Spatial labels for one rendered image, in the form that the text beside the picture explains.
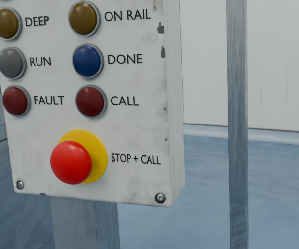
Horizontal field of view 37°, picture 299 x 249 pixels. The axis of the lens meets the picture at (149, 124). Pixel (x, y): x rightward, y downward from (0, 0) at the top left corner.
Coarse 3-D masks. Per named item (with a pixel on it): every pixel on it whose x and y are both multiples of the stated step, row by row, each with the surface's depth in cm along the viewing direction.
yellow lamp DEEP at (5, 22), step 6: (0, 12) 40; (6, 12) 40; (12, 12) 40; (0, 18) 40; (6, 18) 40; (12, 18) 40; (0, 24) 40; (6, 24) 40; (12, 24) 40; (0, 30) 41; (6, 30) 40; (12, 30) 40; (0, 36) 41; (6, 36) 41; (12, 36) 41
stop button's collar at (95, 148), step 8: (64, 136) 41; (72, 136) 41; (80, 136) 41; (88, 136) 40; (96, 136) 40; (88, 144) 41; (96, 144) 40; (88, 152) 41; (96, 152) 41; (104, 152) 40; (96, 160) 41; (104, 160) 40; (112, 160) 40; (96, 168) 41; (104, 168) 41; (96, 176) 41
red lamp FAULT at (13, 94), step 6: (6, 90) 42; (12, 90) 42; (18, 90) 42; (6, 96) 42; (12, 96) 42; (18, 96) 42; (24, 96) 42; (6, 102) 42; (12, 102) 42; (18, 102) 42; (24, 102) 42; (6, 108) 43; (12, 108) 42; (18, 108) 42; (24, 108) 42; (18, 114) 42
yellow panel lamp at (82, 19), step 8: (72, 8) 38; (80, 8) 37; (88, 8) 37; (72, 16) 38; (80, 16) 38; (88, 16) 37; (96, 16) 37; (72, 24) 38; (80, 24) 38; (88, 24) 37; (80, 32) 38; (88, 32) 38
